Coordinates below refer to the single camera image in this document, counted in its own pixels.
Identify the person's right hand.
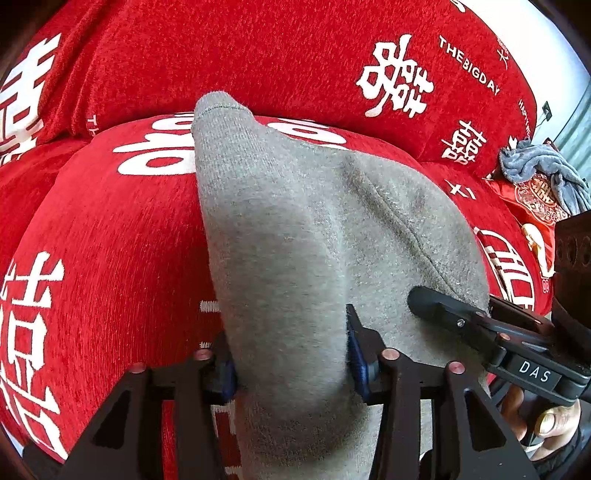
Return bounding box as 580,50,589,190
501,385,581,462

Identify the grey knit sweater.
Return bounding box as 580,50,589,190
191,92,489,479

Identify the red wedding blanket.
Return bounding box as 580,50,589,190
1,1,552,479

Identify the grey blue fleece cloth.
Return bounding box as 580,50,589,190
498,137,590,216

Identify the dark wooden box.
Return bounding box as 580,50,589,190
553,211,591,336

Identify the red embroidered pillow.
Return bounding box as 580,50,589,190
485,173,569,278

